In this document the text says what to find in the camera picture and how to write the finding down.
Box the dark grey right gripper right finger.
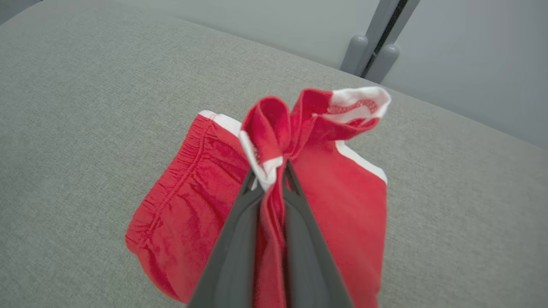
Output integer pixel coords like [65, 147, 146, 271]
[283, 161, 354, 308]

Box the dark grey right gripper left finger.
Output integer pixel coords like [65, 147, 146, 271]
[187, 169, 264, 308]

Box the red and white shirt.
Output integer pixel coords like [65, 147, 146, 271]
[125, 86, 391, 308]

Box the grey metal frame post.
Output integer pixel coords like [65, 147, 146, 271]
[340, 0, 421, 84]

